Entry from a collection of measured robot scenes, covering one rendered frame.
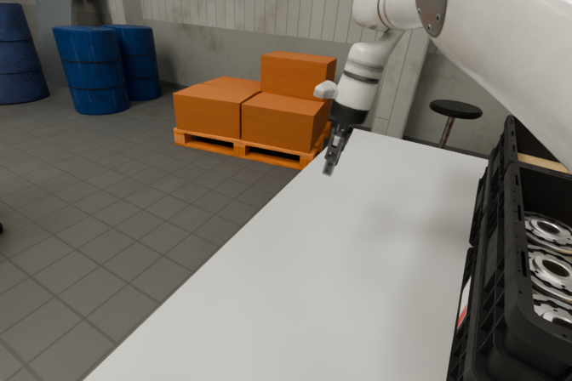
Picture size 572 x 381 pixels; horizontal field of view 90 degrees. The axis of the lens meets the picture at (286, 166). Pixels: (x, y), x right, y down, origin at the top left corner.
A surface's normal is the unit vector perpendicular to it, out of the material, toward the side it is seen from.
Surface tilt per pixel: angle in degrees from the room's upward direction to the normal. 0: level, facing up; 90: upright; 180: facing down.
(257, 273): 0
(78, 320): 0
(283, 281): 0
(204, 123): 90
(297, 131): 90
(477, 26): 105
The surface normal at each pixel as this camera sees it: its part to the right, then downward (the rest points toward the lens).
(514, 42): -0.98, 0.15
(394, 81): -0.47, 0.40
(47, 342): 0.07, -0.88
